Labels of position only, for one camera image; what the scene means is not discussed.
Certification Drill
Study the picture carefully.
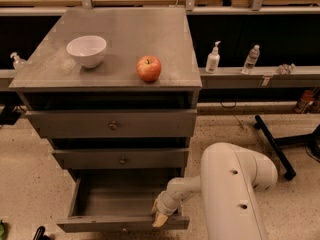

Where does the white pump lotion bottle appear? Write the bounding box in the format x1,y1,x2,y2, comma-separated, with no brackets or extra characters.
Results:
205,41,220,73

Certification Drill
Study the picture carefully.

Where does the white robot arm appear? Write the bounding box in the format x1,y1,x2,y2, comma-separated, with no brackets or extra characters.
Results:
152,143,278,240

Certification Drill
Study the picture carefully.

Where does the grey drawer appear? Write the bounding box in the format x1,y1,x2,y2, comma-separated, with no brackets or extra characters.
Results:
53,148,188,170
57,168,180,233
26,109,196,139

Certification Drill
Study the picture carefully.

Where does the black object bottom left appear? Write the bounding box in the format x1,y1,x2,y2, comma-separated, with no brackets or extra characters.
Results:
33,226,53,240

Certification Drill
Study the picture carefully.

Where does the grey bottom drawer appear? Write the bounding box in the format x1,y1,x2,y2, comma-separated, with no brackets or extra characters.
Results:
57,168,180,233

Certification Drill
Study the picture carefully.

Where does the black stand base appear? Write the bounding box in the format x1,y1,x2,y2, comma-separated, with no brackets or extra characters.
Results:
254,115,320,181

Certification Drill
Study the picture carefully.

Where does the white ceramic bowl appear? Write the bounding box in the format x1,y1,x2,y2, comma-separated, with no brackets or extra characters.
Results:
66,35,107,68

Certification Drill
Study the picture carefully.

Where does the grey top drawer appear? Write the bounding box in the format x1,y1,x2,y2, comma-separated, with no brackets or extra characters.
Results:
26,109,196,139

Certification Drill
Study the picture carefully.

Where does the orange spray can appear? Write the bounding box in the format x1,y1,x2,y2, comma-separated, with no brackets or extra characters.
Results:
293,90,314,113

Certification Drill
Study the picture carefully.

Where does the clear plastic water bottle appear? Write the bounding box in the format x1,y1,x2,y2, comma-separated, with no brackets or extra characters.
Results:
241,45,260,74

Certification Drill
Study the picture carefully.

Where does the green object at edge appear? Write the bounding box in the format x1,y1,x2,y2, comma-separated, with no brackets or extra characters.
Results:
0,220,6,240

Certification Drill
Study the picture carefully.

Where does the red apple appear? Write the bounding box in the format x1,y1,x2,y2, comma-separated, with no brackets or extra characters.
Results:
136,55,162,82

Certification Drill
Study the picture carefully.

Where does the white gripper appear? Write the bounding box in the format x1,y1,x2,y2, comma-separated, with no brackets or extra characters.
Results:
151,191,182,228

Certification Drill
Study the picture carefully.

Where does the grey middle drawer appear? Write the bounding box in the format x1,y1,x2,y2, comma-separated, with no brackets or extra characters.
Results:
53,148,188,170

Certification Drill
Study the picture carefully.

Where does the grey drawer cabinet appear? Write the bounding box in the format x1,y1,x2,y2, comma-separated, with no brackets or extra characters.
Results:
8,6,203,185

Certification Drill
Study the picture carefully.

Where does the crumpled clear plastic wrap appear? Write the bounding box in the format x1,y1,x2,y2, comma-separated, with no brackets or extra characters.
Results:
278,64,295,75

